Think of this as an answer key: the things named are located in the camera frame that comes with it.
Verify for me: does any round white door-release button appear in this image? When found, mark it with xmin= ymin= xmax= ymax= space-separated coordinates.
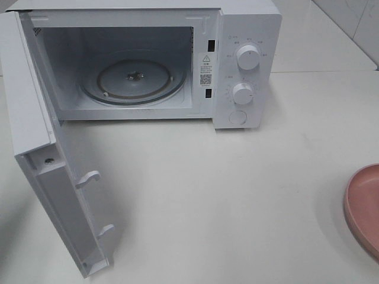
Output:
xmin=229 ymin=111 xmax=247 ymax=125

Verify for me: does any white microwave knob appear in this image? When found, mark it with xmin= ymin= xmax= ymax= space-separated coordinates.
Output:
xmin=232 ymin=83 xmax=255 ymax=105
xmin=236 ymin=43 xmax=261 ymax=70

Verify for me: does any white microwave door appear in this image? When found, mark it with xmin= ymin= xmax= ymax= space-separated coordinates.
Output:
xmin=1 ymin=11 xmax=113 ymax=277

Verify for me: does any pink round plate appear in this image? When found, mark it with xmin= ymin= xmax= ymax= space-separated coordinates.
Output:
xmin=343 ymin=164 xmax=378 ymax=261

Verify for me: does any white microwave oven body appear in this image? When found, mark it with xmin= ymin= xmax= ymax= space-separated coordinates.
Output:
xmin=6 ymin=1 xmax=282 ymax=128

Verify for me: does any glass microwave turntable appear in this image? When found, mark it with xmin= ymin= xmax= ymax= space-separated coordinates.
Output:
xmin=79 ymin=49 xmax=192 ymax=106

